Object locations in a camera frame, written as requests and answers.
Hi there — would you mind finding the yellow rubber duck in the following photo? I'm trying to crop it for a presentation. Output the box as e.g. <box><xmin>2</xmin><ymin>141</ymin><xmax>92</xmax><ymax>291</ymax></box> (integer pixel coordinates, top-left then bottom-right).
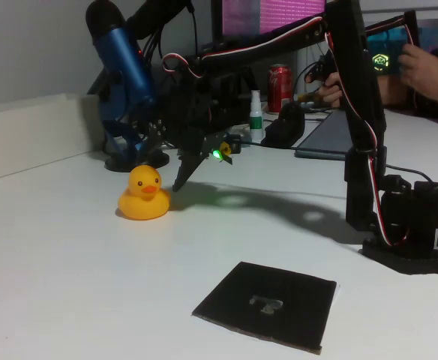
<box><xmin>116</xmin><ymin>164</ymin><xmax>172</xmax><ymax>221</ymax></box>

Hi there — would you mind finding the black leader teleoperation arm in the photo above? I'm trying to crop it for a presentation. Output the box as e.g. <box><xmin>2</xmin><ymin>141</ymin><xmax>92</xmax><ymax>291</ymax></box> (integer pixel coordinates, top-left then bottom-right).
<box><xmin>304</xmin><ymin>10</ymin><xmax>438</xmax><ymax>117</ymax></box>

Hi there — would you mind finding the black square pad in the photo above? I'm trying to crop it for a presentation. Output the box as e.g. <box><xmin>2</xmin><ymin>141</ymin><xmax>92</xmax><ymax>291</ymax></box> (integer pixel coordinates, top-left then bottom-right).
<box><xmin>191</xmin><ymin>261</ymin><xmax>338</xmax><ymax>356</ymax></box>

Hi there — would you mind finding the person's right hand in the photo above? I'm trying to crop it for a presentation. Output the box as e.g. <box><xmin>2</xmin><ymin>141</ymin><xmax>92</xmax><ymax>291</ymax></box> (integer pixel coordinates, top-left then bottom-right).
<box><xmin>317</xmin><ymin>72</ymin><xmax>344</xmax><ymax>110</ymax></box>

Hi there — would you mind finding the person's left hand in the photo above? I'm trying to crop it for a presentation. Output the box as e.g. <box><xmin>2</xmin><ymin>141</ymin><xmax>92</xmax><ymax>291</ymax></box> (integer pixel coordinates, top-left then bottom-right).
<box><xmin>396</xmin><ymin>43</ymin><xmax>438</xmax><ymax>101</ymax></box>

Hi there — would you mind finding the small black cube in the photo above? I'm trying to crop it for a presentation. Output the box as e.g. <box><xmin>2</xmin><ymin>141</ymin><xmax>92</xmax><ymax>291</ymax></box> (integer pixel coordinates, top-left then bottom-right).
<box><xmin>226</xmin><ymin>133</ymin><xmax>242</xmax><ymax>154</ymax></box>

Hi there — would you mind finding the black tripod stand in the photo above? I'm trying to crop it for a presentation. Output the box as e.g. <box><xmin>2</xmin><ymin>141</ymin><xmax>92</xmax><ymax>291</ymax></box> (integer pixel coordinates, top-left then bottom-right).
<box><xmin>237</xmin><ymin>65</ymin><xmax>260</xmax><ymax>110</ymax></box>

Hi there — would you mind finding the white green spray bottle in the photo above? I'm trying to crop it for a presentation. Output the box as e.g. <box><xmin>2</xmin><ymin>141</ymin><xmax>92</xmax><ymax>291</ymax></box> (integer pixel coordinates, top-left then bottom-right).
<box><xmin>248</xmin><ymin>89</ymin><xmax>265</xmax><ymax>140</ymax></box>

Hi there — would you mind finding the blue desktop microphone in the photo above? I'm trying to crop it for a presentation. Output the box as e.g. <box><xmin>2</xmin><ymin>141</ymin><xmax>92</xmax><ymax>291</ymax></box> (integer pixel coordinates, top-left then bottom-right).
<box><xmin>85</xmin><ymin>0</ymin><xmax>170</xmax><ymax>173</ymax></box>

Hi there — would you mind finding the red soda can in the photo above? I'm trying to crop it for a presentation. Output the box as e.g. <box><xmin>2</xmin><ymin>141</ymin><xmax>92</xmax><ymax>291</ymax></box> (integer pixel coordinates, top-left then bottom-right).
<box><xmin>267</xmin><ymin>63</ymin><xmax>294</xmax><ymax>113</ymax></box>

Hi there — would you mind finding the computer monitor pink screen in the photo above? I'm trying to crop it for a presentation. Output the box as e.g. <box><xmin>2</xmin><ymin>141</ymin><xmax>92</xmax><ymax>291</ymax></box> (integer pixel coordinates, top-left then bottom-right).
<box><xmin>211</xmin><ymin>0</ymin><xmax>328</xmax><ymax>42</ymax></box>

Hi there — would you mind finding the white raised shelf board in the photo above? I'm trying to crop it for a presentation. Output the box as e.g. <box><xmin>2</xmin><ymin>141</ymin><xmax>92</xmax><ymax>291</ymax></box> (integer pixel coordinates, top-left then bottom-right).
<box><xmin>0</xmin><ymin>92</ymin><xmax>106</xmax><ymax>185</ymax></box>

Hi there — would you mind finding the grey flat laptop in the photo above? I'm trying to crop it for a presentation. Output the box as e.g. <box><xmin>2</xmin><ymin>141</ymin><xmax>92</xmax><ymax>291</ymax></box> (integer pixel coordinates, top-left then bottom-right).
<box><xmin>295</xmin><ymin>109</ymin><xmax>351</xmax><ymax>161</ymax></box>

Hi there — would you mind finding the white lit computer case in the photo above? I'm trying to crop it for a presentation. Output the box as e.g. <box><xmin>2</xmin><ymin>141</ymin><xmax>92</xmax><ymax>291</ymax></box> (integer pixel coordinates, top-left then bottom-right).
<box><xmin>364</xmin><ymin>16</ymin><xmax>438</xmax><ymax>78</ymax></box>

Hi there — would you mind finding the black hanging cable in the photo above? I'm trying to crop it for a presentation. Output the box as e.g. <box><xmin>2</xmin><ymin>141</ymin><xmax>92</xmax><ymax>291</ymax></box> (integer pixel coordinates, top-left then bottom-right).
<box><xmin>187</xmin><ymin>3</ymin><xmax>201</xmax><ymax>57</ymax></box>

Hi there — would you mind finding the red white servo cable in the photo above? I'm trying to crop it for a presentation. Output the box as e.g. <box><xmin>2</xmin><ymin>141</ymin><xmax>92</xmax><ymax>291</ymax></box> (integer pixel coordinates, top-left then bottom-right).
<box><xmin>368</xmin><ymin>155</ymin><xmax>410</xmax><ymax>248</ymax></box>

